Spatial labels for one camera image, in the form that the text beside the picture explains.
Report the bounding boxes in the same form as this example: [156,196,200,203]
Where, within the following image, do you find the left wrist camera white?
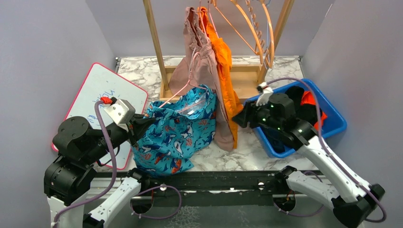
[100,97,135,127]

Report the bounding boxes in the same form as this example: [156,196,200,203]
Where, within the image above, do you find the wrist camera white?
[100,97,135,127]
[256,82,274,106]

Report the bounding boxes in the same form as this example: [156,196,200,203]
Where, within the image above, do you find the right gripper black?
[231,98,282,130]

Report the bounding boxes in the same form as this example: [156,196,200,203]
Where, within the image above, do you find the black shorts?
[285,86,305,118]

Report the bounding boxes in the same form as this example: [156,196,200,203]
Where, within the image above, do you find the whiteboard with pink frame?
[52,63,148,170]

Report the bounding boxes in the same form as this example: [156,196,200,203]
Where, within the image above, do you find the blue plastic bin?
[252,79,347,158]

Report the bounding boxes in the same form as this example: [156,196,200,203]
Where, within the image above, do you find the orange hanger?
[210,0,266,65]
[245,0,275,69]

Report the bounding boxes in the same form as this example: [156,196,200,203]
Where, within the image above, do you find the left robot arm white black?
[44,114,154,228]

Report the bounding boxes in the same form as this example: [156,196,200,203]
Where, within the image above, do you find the black mounting rail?
[91,170,325,209]

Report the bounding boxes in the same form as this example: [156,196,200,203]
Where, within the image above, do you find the orange shorts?
[201,7,243,149]

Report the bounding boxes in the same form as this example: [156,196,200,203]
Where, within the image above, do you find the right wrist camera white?
[256,82,274,106]

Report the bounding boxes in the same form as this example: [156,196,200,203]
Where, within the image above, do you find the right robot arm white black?
[232,93,385,228]

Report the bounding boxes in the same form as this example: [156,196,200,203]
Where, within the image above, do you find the pink beige shorts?
[169,7,233,152]

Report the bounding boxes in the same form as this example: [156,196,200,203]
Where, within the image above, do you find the blue shark print shorts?
[132,85,217,177]

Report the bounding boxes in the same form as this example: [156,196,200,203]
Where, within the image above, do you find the light blue wire hanger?
[259,0,275,69]

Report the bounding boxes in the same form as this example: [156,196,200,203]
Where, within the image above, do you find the wooden clothes rack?
[143,0,294,101]

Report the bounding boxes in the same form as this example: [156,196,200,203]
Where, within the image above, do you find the pink hanger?
[158,52,210,114]
[208,4,220,38]
[198,0,211,43]

